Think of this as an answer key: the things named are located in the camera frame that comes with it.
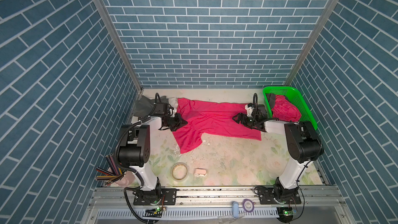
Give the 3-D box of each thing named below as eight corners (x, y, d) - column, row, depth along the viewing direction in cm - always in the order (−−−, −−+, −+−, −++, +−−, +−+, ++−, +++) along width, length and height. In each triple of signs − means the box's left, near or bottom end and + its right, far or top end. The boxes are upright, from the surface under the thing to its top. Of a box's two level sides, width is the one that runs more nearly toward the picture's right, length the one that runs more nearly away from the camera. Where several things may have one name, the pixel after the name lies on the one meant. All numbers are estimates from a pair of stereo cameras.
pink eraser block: (194, 176, 82) (194, 174, 80) (194, 170, 84) (194, 168, 82) (206, 176, 82) (206, 174, 80) (206, 170, 84) (206, 168, 82)
